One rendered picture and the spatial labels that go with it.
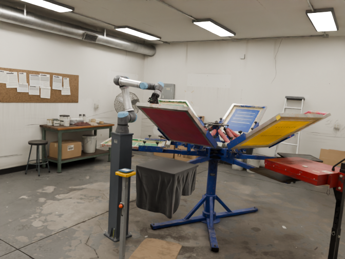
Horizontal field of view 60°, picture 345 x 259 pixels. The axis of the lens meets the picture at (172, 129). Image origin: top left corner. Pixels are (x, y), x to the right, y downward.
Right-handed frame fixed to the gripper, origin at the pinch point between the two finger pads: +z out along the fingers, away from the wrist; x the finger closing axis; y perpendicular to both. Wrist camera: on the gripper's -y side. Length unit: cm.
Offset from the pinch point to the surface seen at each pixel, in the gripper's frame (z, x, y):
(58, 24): -180, -317, -31
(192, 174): 45, 49, -39
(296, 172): 25, 145, -33
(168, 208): 86, 45, -23
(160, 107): 5.3, 27.3, 22.8
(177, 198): 73, 48, -28
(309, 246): 62, 152, -176
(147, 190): 76, 20, -17
